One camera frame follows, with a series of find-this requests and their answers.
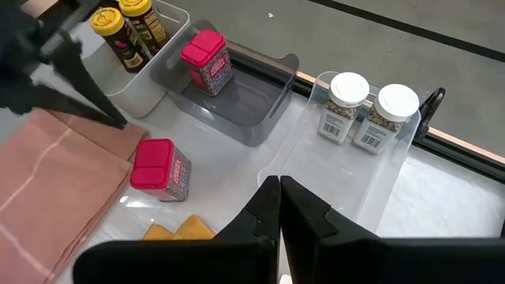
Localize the yellow-lid beige-label spice jar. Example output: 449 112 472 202
118 0 172 57

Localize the pink folded cloth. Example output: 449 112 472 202
0 106 152 284

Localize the grey plastic bin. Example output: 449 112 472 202
148 19 301 148

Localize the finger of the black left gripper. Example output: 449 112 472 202
49 37 129 129
19 84 125 130

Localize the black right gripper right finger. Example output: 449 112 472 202
279 174 505 284

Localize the white translucent table sheet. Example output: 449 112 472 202
29 19 505 284

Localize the yellow-lid chili spice jar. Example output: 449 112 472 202
89 6 152 74

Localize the red-lid patterned spice tin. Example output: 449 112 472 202
129 137 193 203
180 28 234 97

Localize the white plastic bin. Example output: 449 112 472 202
78 0 192 120

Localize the yellow folded cloth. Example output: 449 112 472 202
140 214 218 241

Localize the clear plastic bin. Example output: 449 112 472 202
256 69 423 234

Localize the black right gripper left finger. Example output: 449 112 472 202
72 174 282 284

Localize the white-lid glass spice jar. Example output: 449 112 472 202
352 83 421 155
316 71 371 145

